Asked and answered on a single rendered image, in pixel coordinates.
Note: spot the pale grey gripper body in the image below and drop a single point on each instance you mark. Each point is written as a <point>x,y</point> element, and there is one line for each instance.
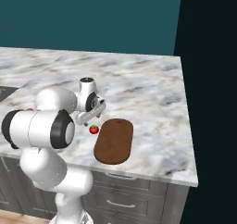
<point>89,114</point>

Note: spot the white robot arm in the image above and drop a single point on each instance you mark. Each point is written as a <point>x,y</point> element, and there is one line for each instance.
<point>40,129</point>

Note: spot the red tomato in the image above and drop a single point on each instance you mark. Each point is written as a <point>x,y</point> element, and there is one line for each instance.
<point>94,129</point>

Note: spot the brown wooden cutting board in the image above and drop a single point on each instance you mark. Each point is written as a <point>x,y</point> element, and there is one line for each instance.
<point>114,141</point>

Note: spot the pale red vegetable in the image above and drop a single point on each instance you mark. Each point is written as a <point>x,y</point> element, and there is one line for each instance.
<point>29,109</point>

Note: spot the grey shallow drawer front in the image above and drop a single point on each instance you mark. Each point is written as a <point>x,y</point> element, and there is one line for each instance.
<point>148,183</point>

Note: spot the grey deep drawer front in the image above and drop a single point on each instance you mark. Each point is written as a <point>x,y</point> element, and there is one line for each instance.
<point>145,203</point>

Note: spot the grey lowest drawer front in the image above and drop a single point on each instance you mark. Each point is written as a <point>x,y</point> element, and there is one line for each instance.
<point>129,219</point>

